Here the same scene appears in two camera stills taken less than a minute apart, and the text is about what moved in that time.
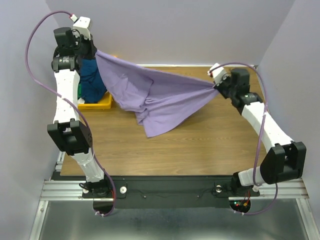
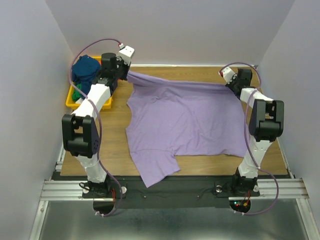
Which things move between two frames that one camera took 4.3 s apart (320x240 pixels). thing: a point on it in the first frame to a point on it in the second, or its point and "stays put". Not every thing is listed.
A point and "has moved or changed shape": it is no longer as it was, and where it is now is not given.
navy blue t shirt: x=92 y=87 stays put
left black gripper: x=92 y=48 to x=126 y=67
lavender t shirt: x=159 y=99 has moved or changed shape
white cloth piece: x=81 y=101 stays put
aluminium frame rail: x=63 y=190 stays put
